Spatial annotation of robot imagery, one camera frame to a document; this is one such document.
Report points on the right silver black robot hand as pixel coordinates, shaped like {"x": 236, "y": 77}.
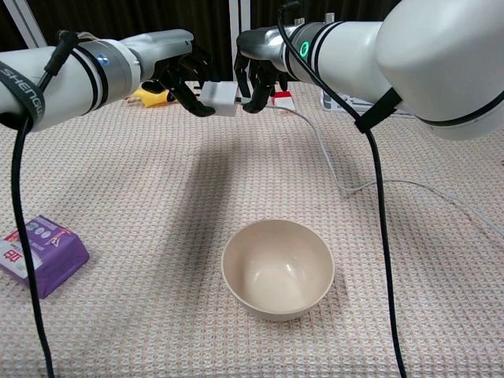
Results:
{"x": 260, "y": 43}

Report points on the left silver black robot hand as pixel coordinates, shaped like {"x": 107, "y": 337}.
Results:
{"x": 165, "y": 49}

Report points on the white power adapter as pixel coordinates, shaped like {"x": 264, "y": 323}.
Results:
{"x": 220, "y": 98}

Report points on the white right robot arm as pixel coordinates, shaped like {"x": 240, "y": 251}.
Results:
{"x": 413, "y": 59}

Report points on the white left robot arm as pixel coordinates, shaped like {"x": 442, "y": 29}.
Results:
{"x": 67, "y": 86}

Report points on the yellow rubber chicken toy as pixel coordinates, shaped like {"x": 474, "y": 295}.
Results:
{"x": 151, "y": 98}

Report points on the black pleated curtain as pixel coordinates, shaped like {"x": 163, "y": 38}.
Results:
{"x": 118, "y": 17}

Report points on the red and white small box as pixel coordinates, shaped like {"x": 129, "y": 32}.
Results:
{"x": 284, "y": 103}

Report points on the silver folding laptop stand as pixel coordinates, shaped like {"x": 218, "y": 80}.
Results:
{"x": 334, "y": 103}

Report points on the beige woven tablecloth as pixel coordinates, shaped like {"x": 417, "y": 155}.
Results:
{"x": 157, "y": 197}

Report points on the beige bowl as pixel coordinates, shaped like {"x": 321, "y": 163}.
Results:
{"x": 277, "y": 271}

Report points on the purple tissue pack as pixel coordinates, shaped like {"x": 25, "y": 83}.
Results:
{"x": 55, "y": 256}

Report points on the white vertical frame post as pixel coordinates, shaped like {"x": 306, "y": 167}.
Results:
{"x": 240, "y": 15}

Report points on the white slanted frame post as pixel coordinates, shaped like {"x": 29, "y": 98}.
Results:
{"x": 29, "y": 21}

